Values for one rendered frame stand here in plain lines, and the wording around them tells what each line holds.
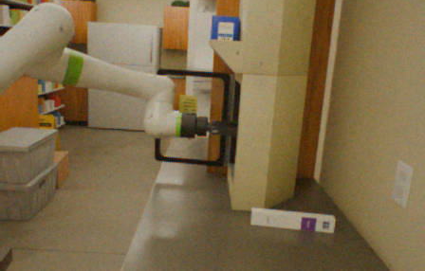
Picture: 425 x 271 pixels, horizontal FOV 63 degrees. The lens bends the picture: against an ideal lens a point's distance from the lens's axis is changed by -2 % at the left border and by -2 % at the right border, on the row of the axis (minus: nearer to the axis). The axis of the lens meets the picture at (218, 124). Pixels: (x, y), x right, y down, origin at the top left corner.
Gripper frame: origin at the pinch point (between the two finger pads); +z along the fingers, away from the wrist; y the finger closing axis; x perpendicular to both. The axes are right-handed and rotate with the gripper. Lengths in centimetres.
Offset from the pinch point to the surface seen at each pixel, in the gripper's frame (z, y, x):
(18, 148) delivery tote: -160, 136, 57
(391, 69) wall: 37, -25, -26
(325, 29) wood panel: 31, 22, -40
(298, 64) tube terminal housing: 13.3, -6.4, -25.2
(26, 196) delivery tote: -157, 138, 98
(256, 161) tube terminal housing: 0.6, -15.3, 7.5
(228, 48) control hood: -11.8, -15.2, -28.9
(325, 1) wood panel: 29, 22, -51
